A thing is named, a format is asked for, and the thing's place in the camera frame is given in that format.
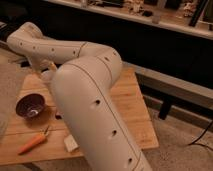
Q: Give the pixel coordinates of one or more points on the dark maroon ceramic bowl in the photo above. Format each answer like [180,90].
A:
[30,105]

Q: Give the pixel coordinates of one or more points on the long wooden bench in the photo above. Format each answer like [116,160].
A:
[173,86]

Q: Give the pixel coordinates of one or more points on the orange carrot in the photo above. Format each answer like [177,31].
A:
[33,142]

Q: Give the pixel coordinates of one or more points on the wooden table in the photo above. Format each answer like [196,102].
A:
[126,96]

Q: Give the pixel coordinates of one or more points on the beige sponge block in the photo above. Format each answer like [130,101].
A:
[70,143]

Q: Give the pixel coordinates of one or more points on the white ceramic cup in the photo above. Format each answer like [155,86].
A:
[47,77]

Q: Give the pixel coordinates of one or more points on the dark rectangular block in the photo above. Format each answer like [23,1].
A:
[58,116]

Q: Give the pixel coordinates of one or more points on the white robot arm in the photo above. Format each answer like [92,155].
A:
[80,89]

